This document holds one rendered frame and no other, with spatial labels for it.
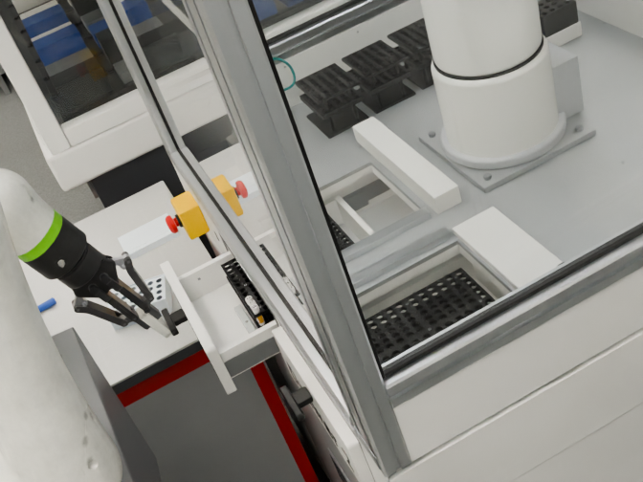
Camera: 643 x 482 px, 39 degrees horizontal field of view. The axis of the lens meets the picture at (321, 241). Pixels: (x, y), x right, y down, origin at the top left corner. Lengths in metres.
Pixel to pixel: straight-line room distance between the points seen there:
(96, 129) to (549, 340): 1.40
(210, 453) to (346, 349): 1.00
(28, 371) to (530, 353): 0.61
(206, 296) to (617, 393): 0.78
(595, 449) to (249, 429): 0.84
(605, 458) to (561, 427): 0.14
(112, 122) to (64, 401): 1.29
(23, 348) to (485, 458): 0.61
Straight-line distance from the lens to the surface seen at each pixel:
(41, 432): 1.08
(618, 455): 1.44
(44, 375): 1.05
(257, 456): 2.03
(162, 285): 1.87
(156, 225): 2.09
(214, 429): 1.94
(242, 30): 0.79
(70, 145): 2.28
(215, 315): 1.67
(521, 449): 1.28
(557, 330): 1.18
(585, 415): 1.32
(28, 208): 1.38
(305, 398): 1.35
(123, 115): 2.27
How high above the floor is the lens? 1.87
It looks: 37 degrees down
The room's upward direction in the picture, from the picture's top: 20 degrees counter-clockwise
